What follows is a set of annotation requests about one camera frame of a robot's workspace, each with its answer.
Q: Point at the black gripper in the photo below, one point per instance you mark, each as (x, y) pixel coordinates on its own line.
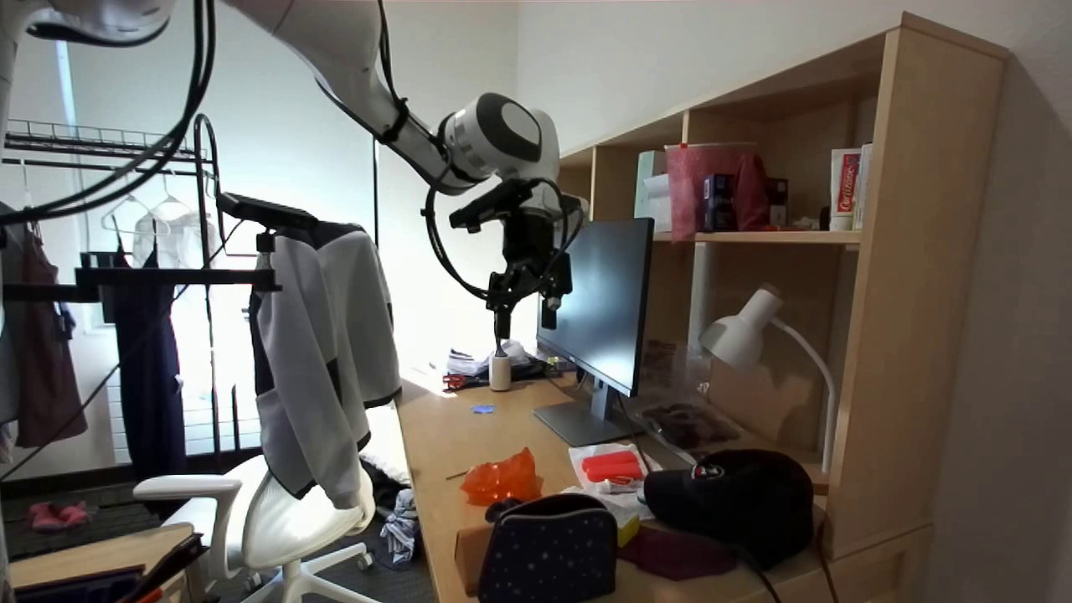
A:
(535, 254)

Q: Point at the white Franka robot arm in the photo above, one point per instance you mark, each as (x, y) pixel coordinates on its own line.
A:
(346, 52)

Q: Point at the white desk lamp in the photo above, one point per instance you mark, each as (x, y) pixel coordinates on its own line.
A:
(741, 330)

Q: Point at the small white bottle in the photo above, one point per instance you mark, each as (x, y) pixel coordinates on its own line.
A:
(500, 370)

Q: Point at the white and red cloth pile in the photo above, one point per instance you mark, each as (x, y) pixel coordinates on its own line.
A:
(466, 366)

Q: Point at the black computer monitor with stand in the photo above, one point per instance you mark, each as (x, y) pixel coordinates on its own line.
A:
(608, 302)

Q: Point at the small blue sticker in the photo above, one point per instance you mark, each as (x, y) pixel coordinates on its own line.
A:
(483, 408)

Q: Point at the orange plastic bag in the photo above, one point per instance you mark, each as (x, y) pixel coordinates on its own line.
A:
(504, 477)

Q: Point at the clear white plastic bag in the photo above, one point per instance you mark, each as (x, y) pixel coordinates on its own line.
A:
(608, 465)

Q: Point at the metal hex key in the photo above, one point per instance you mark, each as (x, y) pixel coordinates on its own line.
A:
(456, 472)

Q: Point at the white cardboard tube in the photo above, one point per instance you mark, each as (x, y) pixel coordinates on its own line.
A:
(703, 302)

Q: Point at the pale green white box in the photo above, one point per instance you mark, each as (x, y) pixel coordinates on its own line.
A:
(652, 190)

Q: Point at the grey jacket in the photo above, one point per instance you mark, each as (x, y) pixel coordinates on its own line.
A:
(322, 357)

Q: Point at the pink bag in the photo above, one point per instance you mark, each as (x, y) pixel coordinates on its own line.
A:
(715, 186)

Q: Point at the navy dotted pouch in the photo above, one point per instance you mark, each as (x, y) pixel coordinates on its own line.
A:
(553, 554)

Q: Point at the crumpled patterned cloth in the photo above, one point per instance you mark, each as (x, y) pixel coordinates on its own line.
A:
(400, 526)

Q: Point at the dark jar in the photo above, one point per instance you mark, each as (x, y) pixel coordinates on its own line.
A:
(777, 203)

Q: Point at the maroon cloth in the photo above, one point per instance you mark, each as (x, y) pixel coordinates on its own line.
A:
(676, 554)

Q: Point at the white office chair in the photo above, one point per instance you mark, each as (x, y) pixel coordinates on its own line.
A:
(279, 523)

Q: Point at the white and red box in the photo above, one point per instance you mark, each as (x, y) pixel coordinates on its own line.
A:
(849, 190)

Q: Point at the dark hanging dress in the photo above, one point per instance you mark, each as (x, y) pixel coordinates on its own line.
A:
(150, 370)

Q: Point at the wooden shelf unit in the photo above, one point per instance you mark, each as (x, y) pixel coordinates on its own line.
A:
(941, 278)

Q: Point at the metal clothes rack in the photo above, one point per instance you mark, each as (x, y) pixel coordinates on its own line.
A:
(101, 145)

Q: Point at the pink item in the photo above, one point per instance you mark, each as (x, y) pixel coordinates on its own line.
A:
(55, 513)

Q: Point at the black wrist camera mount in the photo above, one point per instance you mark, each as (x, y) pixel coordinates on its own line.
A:
(492, 205)

